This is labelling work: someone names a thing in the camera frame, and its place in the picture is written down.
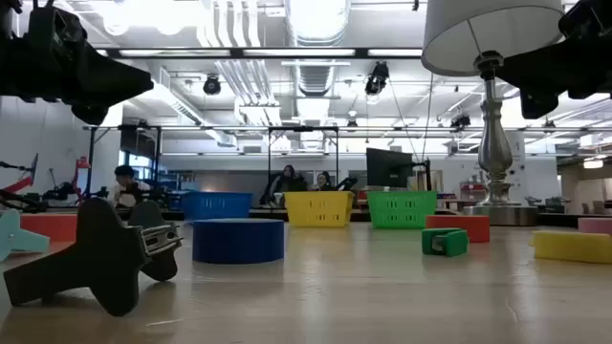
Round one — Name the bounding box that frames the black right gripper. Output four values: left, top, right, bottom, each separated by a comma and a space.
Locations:
494, 0, 612, 120

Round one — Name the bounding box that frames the black background rig frame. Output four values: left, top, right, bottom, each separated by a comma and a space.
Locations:
83, 124, 340, 197

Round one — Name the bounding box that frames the silver table lamp white shade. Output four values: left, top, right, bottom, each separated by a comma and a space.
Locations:
420, 0, 566, 226

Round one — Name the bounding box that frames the green plastic basket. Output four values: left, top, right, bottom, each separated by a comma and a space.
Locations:
366, 190, 439, 230

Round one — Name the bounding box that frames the blue plastic basket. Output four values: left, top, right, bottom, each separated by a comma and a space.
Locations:
181, 190, 253, 222

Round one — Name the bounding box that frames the black computer monitor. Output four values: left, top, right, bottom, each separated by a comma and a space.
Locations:
365, 147, 415, 189

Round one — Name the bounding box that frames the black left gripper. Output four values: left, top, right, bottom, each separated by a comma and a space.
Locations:
0, 3, 156, 126

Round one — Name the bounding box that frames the green staple remover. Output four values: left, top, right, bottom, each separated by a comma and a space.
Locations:
421, 227, 470, 258

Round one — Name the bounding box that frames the black hanging camera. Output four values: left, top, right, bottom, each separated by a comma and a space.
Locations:
363, 61, 390, 97
202, 74, 223, 97

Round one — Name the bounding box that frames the yellow stapler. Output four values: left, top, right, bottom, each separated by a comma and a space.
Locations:
529, 229, 612, 265

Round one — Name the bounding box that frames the yellow plastic basket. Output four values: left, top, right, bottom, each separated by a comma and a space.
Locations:
284, 190, 355, 228

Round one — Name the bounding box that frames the teal staple remover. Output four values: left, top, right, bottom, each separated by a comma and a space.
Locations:
0, 208, 51, 263

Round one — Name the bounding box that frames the red storage shelf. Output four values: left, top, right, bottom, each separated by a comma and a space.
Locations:
459, 181, 487, 202

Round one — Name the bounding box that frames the person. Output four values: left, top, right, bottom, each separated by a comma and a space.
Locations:
107, 164, 153, 209
315, 170, 336, 192
267, 164, 308, 207

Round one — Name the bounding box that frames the red tape roll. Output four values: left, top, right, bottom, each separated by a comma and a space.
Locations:
19, 213, 78, 244
425, 214, 492, 244

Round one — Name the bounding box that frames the black overhead frame bar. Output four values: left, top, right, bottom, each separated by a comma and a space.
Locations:
95, 46, 425, 60

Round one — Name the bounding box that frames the red stand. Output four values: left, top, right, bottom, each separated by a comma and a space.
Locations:
71, 155, 92, 202

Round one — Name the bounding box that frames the blue tape roll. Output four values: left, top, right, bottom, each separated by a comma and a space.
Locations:
192, 218, 286, 265

